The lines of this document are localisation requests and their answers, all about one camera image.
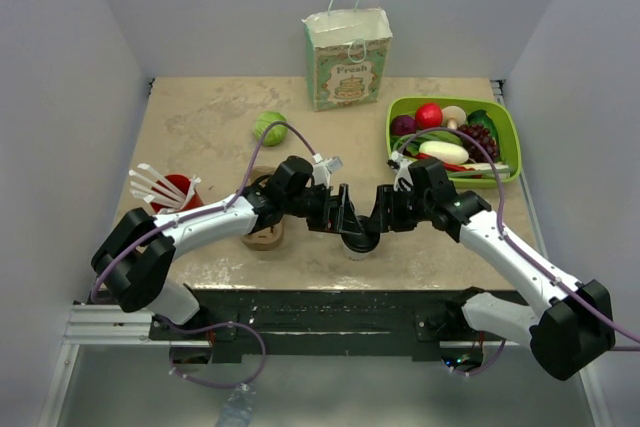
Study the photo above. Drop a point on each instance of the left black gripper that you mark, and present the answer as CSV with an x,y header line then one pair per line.
x,y
346,219

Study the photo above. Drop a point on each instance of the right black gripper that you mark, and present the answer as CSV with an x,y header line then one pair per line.
x,y
384,217

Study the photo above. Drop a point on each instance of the black coffee lid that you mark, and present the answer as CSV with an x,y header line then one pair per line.
x,y
357,238

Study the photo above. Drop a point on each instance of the white paper coffee cup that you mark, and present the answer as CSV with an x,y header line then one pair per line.
x,y
355,255

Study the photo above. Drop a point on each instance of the green paper gift bag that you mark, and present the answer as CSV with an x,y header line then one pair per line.
x,y
346,54

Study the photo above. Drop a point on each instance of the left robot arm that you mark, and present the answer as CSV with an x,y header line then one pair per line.
x,y
134,260

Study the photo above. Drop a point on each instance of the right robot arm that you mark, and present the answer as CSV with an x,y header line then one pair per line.
x,y
565,323

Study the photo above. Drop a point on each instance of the brown pulp cup carrier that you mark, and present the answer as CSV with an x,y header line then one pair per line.
x,y
269,238

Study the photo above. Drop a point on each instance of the red toy chili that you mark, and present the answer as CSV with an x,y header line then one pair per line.
x,y
449,167

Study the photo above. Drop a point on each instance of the purple toy onion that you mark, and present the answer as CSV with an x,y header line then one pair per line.
x,y
402,125

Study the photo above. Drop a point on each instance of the green toy cabbage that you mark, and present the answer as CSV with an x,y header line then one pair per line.
x,y
267,125

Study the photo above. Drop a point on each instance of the red toy tomato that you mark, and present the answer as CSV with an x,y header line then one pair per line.
x,y
429,115

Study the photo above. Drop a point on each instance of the toy mushroom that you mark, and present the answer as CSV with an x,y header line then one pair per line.
x,y
453,117

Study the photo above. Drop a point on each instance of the purple toy grapes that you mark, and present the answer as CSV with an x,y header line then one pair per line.
x,y
489,146

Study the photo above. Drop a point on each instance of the dark green toy pepper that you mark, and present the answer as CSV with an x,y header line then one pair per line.
x,y
480,122

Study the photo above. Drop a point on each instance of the white wrapped straw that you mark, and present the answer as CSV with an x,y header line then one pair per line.
x,y
150,182
150,192
192,187
151,173

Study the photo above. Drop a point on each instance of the green plastic tray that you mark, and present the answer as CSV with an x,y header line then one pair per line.
x,y
508,166

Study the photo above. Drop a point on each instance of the red cup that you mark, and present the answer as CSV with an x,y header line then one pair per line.
x,y
181,182

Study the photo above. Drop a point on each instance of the clear plastic bottle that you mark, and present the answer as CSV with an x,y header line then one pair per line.
x,y
238,410

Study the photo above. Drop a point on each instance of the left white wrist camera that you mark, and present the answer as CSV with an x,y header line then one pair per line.
x,y
323,168

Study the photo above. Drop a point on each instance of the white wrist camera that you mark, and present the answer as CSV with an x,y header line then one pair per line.
x,y
323,168
400,164

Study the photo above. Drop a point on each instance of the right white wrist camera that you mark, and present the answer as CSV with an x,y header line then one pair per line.
x,y
400,164

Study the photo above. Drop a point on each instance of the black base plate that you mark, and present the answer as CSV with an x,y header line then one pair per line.
x,y
422,325

